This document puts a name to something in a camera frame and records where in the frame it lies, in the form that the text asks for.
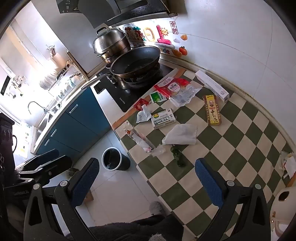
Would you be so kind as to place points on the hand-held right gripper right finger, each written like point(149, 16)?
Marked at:
point(207, 179)

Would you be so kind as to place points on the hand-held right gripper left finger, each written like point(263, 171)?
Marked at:
point(85, 182)

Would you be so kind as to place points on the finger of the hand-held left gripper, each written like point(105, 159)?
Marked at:
point(57, 162)
point(42, 155)

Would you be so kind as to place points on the black trash bin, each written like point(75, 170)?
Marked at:
point(115, 160)

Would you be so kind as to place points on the red and clear sugar bag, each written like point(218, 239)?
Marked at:
point(175, 89)

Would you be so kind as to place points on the steel sink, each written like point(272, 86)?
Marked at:
point(42, 129)

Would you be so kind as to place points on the green and cream checkered mat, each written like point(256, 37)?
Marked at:
point(231, 148)

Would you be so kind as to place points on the blue kitchen cabinet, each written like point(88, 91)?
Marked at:
point(76, 125)

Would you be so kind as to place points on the white tissue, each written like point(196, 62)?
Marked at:
point(180, 134)

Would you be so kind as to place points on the curved faucet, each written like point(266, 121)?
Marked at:
point(34, 103)

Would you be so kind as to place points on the small crumpled clear wrapper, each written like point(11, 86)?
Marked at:
point(158, 150)

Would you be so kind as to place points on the grey fuzzy slipper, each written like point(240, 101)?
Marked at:
point(157, 208)

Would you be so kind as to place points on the yellow cardboard box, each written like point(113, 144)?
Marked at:
point(213, 111)

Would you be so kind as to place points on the long clear plastic wrapper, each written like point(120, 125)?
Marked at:
point(138, 138)

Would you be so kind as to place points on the person's dark trouser leg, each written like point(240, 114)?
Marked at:
point(138, 228)

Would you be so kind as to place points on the green and white medicine box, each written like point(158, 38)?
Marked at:
point(163, 118)

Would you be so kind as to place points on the dish rack with dishes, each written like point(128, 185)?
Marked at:
point(62, 81)

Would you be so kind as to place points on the loose paper slips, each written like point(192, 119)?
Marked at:
point(288, 163)

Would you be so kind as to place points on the crumpled white wrapper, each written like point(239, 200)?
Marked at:
point(143, 114)

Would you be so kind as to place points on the black gas stove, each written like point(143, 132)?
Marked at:
point(120, 95)

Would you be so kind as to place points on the long white cardboard box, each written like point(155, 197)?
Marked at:
point(211, 84)

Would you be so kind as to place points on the red sachet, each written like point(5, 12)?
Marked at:
point(140, 104)

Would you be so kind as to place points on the green sachet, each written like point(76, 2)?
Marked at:
point(157, 97)

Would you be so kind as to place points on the black wok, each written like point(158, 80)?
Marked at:
point(136, 61)

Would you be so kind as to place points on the stainless steel steamer pot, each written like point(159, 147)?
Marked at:
point(111, 42)

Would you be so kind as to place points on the black range hood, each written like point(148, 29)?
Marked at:
point(115, 10)

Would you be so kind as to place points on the colourful wall stickers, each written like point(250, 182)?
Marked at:
point(161, 39)

